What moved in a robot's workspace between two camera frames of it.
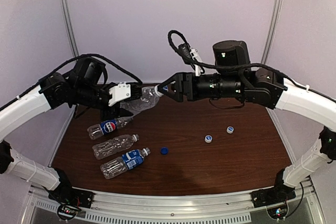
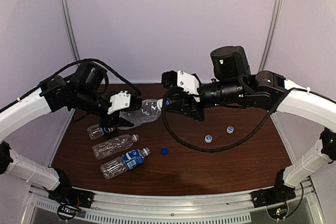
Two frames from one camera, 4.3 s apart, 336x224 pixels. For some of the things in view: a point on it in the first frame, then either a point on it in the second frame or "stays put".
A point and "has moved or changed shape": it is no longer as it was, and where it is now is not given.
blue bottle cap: (164, 150) stays put
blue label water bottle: (129, 160) stays put
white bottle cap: (158, 93) to (159, 103)
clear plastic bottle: (149, 97) has moved or changed shape
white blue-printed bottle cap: (230, 129) stays put
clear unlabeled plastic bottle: (119, 143) stays put
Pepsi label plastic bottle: (96, 130) stays put
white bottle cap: (208, 138) stays put
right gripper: (187, 86) to (197, 108)
